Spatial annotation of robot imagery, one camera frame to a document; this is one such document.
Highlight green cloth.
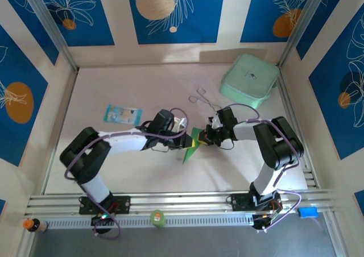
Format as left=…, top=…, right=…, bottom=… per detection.
left=181, top=127, right=206, bottom=165

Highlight metal forceps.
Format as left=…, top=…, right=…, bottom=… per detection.
left=188, top=88, right=222, bottom=113

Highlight mint green zip pouch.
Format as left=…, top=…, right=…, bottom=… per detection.
left=219, top=54, right=280, bottom=110

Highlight blue wet wipes packet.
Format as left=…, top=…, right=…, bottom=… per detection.
left=102, top=104, right=143, bottom=126

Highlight green can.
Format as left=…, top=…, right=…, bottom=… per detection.
left=150, top=209, right=166, bottom=228

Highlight black electronics board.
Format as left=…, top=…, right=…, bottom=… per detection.
left=252, top=211, right=278, bottom=231
left=90, top=213, right=114, bottom=227

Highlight blue box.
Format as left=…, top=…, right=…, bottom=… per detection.
left=297, top=207, right=319, bottom=219

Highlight bottle with orange cap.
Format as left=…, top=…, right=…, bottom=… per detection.
left=22, top=217, right=48, bottom=234

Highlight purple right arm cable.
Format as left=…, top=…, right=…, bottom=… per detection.
left=218, top=103, right=303, bottom=232

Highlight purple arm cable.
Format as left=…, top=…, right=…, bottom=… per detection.
left=218, top=103, right=303, bottom=232
left=65, top=107, right=188, bottom=240

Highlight aluminium rail frame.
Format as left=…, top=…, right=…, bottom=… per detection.
left=24, top=189, right=336, bottom=217

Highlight aluminium side rail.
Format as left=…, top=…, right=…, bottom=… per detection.
left=41, top=69, right=79, bottom=196
left=277, top=66, right=319, bottom=189

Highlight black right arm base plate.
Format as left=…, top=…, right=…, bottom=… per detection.
left=230, top=193, right=283, bottom=212

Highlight slotted grey cable duct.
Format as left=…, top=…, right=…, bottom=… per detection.
left=36, top=213, right=328, bottom=229

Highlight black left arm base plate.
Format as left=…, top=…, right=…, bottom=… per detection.
left=78, top=196, right=131, bottom=215

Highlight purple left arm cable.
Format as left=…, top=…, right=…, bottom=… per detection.
left=65, top=107, right=188, bottom=240

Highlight aluminium frame post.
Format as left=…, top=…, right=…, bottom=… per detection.
left=278, top=0, right=325, bottom=68
left=21, top=0, right=79, bottom=72

